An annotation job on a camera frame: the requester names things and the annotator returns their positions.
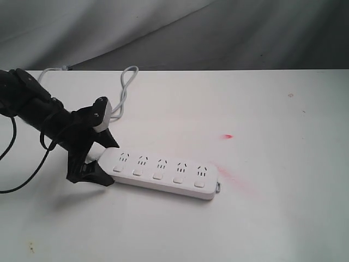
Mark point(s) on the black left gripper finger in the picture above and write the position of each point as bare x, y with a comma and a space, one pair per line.
93, 173
106, 139

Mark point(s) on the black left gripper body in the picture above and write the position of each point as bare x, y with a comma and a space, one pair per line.
77, 138

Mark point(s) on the white five-outlet power strip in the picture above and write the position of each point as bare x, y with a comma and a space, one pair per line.
153, 171

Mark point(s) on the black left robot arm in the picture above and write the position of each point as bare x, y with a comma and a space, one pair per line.
23, 96

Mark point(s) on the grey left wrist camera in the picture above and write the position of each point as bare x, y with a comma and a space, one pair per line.
101, 111

